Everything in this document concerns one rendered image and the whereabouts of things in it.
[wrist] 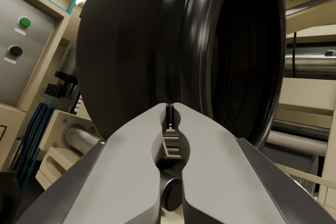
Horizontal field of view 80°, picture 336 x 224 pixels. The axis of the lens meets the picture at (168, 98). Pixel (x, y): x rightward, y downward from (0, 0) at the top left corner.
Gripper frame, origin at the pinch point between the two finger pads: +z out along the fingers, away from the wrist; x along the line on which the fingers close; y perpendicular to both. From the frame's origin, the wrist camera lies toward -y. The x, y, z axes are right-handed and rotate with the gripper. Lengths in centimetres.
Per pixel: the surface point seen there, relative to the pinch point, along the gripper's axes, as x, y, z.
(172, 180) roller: -0.1, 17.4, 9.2
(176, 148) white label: 0.6, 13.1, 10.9
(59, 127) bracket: -27.0, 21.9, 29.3
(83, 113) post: -28, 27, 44
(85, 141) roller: -18.6, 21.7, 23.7
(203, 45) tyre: 4.6, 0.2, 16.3
